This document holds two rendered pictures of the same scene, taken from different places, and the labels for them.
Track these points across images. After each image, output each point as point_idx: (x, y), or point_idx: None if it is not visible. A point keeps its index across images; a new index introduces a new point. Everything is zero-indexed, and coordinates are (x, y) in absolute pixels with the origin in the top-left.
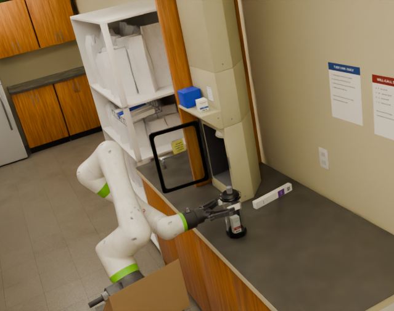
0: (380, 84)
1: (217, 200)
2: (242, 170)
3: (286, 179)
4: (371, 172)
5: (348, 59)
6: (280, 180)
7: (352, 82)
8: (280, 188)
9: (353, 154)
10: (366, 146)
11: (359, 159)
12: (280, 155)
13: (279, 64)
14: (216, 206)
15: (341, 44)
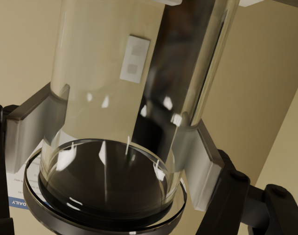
0: None
1: (205, 206)
2: None
3: (284, 1)
4: None
5: (20, 215)
6: None
7: (17, 187)
8: (243, 1)
9: (41, 72)
10: (4, 89)
11: (26, 63)
12: None
13: (195, 225)
14: (217, 188)
15: (29, 233)
